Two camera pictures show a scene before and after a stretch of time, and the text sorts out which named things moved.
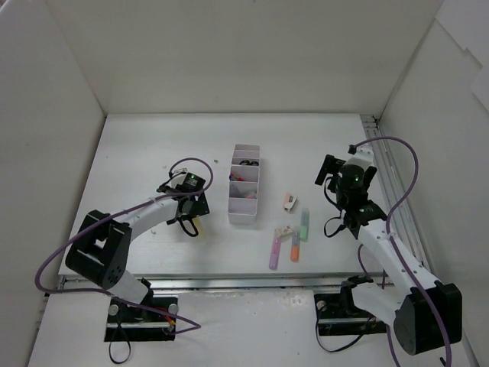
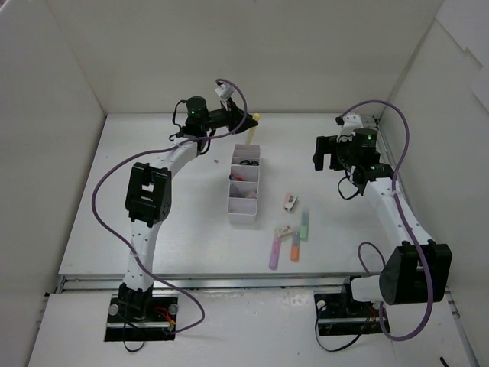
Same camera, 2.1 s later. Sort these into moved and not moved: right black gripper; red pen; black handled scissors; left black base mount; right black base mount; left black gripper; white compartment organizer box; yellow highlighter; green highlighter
Moved: right black gripper; left black gripper; yellow highlighter
Not moved: red pen; left black base mount; white compartment organizer box; black handled scissors; right black base mount; green highlighter
